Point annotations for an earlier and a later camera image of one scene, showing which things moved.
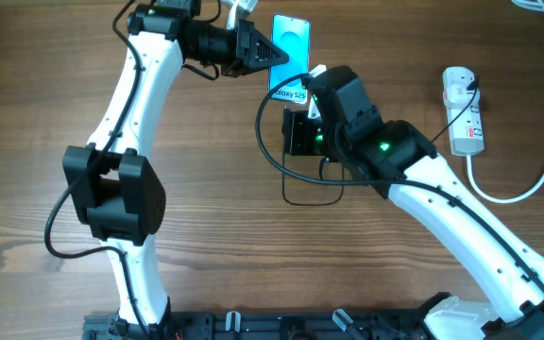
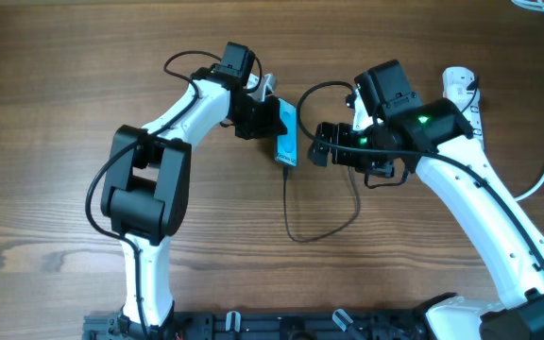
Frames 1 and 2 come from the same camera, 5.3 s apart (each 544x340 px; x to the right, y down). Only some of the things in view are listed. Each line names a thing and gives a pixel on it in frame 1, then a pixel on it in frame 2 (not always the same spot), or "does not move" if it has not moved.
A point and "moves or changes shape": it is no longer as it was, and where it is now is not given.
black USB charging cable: x=474 y=85 → x=314 y=139
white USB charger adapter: x=457 y=93 does not move
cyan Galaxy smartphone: x=293 y=35 moves or changes shape
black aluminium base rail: x=316 y=324 does not move
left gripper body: x=244 y=33 → x=255 y=119
